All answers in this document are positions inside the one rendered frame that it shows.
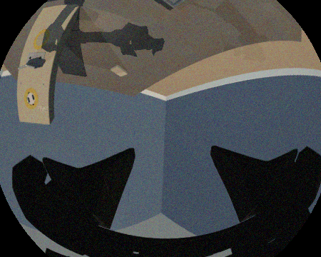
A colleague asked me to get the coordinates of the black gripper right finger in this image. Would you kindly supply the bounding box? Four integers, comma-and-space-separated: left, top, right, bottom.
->
211, 146, 297, 222

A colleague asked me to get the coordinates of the tan rectangular block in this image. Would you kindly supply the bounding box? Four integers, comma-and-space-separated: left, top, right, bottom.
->
111, 65, 128, 77

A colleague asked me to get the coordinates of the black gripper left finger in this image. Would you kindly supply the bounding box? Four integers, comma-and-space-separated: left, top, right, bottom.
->
43, 148, 135, 229

